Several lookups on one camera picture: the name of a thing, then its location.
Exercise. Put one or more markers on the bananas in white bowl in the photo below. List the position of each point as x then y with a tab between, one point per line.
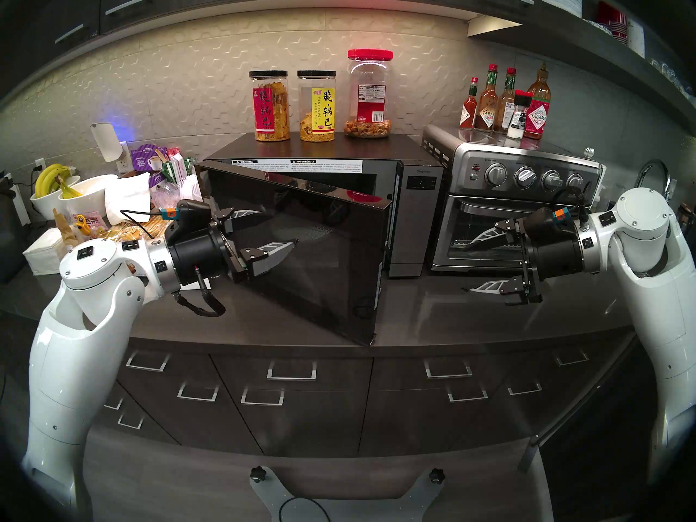
41	206

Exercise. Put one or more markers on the large orange Tabasco bottle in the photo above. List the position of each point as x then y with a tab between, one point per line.
538	118

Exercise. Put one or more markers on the snack jar yellow label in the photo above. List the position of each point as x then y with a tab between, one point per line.
317	113

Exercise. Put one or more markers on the chrome kitchen faucet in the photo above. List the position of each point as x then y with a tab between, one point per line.
654	163

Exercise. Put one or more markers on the black countertop appliance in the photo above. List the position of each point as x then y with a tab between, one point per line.
10	227

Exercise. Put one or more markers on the green red tea packets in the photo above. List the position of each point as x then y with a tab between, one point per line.
178	165

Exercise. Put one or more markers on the large white bowl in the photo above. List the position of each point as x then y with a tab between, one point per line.
92	197

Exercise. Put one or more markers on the pink snack packet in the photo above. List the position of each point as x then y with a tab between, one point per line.
91	222

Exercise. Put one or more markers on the dark wall shelf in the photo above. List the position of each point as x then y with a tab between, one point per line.
582	47

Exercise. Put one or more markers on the clear pink plastic bag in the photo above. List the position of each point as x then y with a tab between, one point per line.
171	194

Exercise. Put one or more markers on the brown bottle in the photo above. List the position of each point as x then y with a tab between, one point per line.
688	216

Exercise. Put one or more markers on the purple snack bag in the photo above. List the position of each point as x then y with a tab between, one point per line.
144	159

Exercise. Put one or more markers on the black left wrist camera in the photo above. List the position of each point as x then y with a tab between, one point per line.
187	213

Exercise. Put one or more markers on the wrapped pastries pile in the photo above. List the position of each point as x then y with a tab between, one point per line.
133	231

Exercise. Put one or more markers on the white plug-in wall device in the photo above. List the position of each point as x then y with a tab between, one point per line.
106	140

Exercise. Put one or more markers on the black microwave oven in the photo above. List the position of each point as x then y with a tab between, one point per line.
337	276

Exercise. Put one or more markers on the stainless steel toaster oven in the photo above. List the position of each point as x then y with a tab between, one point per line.
462	167

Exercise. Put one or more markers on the brown sauce bottle Tabasco label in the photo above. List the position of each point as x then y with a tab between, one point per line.
486	116

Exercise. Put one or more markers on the white cup stack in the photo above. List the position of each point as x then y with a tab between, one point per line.
636	38

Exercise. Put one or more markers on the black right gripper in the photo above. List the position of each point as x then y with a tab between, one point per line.
554	257

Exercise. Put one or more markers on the white napkin stack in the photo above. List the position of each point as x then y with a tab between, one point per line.
46	252

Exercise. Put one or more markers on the large white draped napkin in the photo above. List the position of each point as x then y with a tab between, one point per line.
194	285

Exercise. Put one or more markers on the red cup stack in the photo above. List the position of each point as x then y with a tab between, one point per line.
614	22

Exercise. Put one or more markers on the clear jar red lid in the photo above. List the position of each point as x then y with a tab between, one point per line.
370	102

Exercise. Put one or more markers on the snack jar pink label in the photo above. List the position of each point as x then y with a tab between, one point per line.
270	113

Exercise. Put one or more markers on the white paper bag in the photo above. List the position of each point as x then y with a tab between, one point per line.
128	197

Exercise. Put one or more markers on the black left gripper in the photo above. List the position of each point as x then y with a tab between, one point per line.
201	254

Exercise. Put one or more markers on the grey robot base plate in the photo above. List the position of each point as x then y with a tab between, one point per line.
402	504

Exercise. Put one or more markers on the small red hot sauce bottle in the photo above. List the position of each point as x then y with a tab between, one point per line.
469	116

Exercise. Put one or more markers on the brown snack packet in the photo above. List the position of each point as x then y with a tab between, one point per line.
66	230

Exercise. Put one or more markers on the black base knob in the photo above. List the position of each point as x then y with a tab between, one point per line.
258	474
436	476

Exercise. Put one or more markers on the yellow banana bunch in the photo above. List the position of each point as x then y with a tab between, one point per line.
49	177

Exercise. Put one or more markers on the dark lower drawer cabinet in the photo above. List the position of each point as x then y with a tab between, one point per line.
326	423

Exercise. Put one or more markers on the black frame pole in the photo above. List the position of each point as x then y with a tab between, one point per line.
530	453

